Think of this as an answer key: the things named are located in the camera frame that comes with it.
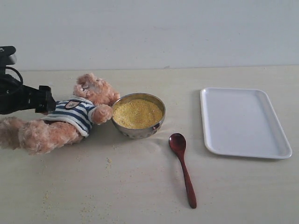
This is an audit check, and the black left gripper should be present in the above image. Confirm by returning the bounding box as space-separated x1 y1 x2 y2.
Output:
0 78 56 114

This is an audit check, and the tan teddy bear striped sweater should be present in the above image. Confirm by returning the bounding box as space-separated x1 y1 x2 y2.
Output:
0 73 120 154

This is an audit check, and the dark red wooden spoon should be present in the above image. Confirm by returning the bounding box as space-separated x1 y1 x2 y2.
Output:
168 133 197 209

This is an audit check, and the white rectangular plastic tray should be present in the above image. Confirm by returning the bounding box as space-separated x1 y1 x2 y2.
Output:
200 87 292 160

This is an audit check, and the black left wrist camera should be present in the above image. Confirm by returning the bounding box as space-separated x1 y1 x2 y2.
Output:
0 45 17 67

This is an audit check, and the steel bowl of yellow millet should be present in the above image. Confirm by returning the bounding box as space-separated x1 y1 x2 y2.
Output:
112 93 166 139

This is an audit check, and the black left camera cable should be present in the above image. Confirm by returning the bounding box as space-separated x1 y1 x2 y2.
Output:
0 66 24 94

